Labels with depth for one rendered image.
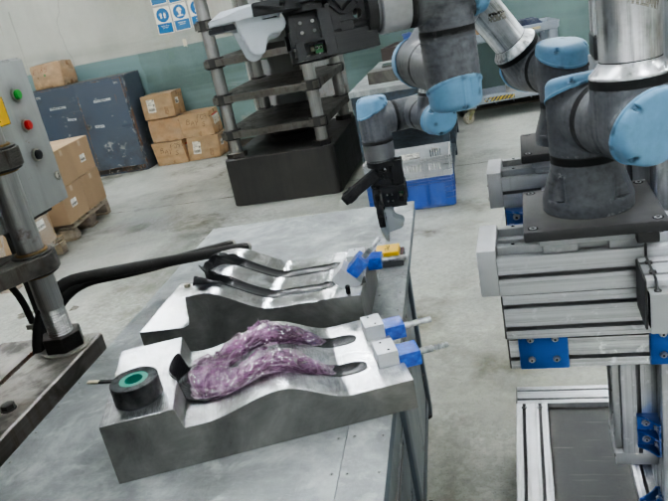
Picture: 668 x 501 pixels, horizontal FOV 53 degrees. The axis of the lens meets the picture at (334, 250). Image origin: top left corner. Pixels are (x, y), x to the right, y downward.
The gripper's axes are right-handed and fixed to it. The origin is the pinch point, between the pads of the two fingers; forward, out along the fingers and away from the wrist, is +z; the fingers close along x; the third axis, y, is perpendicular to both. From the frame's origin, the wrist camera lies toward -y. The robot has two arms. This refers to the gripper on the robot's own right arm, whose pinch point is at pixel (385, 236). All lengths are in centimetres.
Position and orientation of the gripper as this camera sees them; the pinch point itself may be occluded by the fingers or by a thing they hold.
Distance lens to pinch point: 173.6
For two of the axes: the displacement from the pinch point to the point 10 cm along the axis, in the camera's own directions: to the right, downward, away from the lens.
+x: 1.4, -3.7, 9.2
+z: 1.9, 9.2, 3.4
